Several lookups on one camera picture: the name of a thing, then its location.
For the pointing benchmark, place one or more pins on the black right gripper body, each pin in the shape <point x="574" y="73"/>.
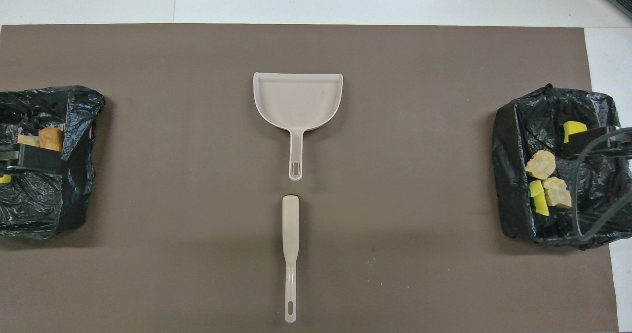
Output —
<point x="587" y="143"/>

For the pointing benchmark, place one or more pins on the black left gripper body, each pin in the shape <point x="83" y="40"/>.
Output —
<point x="39" y="159"/>

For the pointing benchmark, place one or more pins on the yellow sponge chunk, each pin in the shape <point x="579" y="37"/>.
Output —
<point x="572" y="128"/>

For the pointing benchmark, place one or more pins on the striped toy croissant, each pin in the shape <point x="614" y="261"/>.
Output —
<point x="28" y="140"/>

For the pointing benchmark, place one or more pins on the brown toy bread roll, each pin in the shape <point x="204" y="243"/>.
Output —
<point x="52" y="139"/>

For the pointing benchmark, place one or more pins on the yellow sponge wedge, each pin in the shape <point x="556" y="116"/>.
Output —
<point x="4" y="179"/>

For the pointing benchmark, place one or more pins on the beige trash piece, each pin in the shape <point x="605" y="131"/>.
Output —
<point x="540" y="165"/>
<point x="559" y="192"/>

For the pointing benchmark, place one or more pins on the notched yellow sponge piece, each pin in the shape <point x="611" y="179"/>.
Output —
<point x="539" y="199"/>

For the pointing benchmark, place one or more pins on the beige hand brush black bristles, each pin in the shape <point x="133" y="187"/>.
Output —
<point x="291" y="224"/>

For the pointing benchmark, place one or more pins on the beige plastic dustpan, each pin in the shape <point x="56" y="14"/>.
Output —
<point x="296" y="101"/>

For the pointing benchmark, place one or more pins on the black bag lined bin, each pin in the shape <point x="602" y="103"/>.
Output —
<point x="508" y="175"/>
<point x="74" y="115"/>

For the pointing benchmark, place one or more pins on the brown table mat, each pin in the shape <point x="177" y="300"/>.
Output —
<point x="395" y="101"/>

